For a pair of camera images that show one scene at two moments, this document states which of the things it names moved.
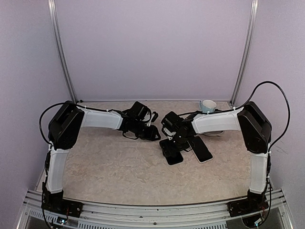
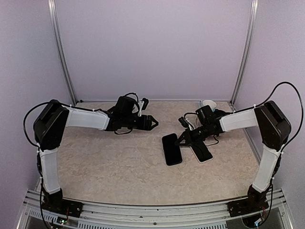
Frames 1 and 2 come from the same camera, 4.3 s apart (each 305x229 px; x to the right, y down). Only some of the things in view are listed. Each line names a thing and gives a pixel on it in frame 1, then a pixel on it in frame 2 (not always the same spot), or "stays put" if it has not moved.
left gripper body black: (146, 134) to (142, 125)
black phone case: (171, 151) stays put
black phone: (200, 150) stays put
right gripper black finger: (169, 148) to (178, 142)
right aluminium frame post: (246, 54) stays put
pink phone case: (200, 149) stays put
